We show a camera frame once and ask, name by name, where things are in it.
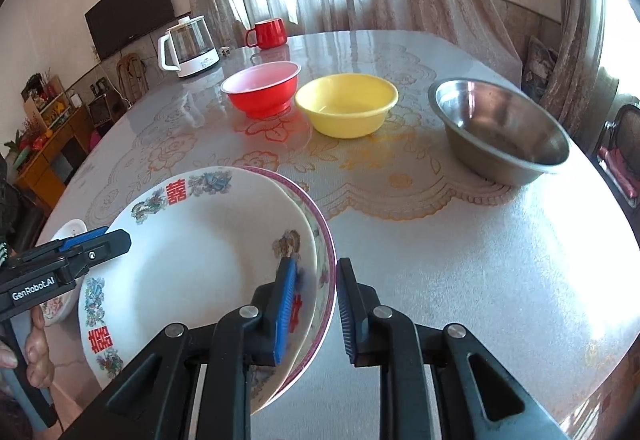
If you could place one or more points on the yellow plastic bowl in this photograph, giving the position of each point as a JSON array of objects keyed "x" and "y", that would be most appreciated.
[{"x": 345, "y": 120}]

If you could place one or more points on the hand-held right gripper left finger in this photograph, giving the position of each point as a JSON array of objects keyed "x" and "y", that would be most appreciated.
[{"x": 287, "y": 300}]

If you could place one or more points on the small black appliance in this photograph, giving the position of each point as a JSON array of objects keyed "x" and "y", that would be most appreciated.
[{"x": 105, "y": 110}]

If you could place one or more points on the large black appliance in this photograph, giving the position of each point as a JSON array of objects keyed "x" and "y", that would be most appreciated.
[{"x": 20, "y": 215}]

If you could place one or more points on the wooden ornament shelf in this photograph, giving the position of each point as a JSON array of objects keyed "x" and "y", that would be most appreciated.
[{"x": 42, "y": 97}]

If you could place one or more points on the black wall television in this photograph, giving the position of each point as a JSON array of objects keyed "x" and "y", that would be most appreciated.
[{"x": 130, "y": 10}]

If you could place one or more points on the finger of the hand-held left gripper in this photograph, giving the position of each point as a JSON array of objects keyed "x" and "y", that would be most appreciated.
[
  {"x": 82, "y": 238},
  {"x": 107, "y": 245}
]

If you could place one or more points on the lace tablecloth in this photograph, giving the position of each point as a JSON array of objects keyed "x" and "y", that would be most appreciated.
[{"x": 425, "y": 245}]

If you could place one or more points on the white dragon-print plate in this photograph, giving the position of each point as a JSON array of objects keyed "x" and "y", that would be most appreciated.
[{"x": 200, "y": 260}]

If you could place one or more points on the red seat cushion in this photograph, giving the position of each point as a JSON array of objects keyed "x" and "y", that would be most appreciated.
[{"x": 620, "y": 175}]

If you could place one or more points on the small white floral plate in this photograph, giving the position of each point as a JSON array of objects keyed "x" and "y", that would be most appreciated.
[{"x": 70, "y": 226}]

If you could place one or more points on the person's left hand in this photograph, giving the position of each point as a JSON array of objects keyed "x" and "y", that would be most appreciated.
[{"x": 42, "y": 355}]

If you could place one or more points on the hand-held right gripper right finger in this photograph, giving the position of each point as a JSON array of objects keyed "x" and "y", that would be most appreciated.
[{"x": 345, "y": 310}]

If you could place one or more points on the wooden cabinet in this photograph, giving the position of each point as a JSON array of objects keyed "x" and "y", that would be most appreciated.
[{"x": 45, "y": 170}]

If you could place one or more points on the red mug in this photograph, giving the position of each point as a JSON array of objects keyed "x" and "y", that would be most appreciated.
[{"x": 270, "y": 35}]

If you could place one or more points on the red plastic bowl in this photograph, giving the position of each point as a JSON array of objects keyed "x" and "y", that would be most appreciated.
[{"x": 260, "y": 100}]

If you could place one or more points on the white glass kettle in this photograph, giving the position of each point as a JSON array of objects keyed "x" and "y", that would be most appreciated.
[{"x": 192, "y": 60}]

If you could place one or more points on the patterned cushion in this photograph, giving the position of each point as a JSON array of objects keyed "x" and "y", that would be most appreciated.
[{"x": 540, "y": 65}]

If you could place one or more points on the stainless steel bowl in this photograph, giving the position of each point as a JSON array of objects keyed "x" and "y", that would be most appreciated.
[{"x": 500, "y": 160}]

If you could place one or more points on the wooden chair red cushion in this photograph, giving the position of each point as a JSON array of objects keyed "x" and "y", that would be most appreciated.
[{"x": 627, "y": 120}]

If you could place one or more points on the pink-rimmed floral plate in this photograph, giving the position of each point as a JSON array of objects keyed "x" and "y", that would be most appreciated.
[{"x": 326, "y": 265}]

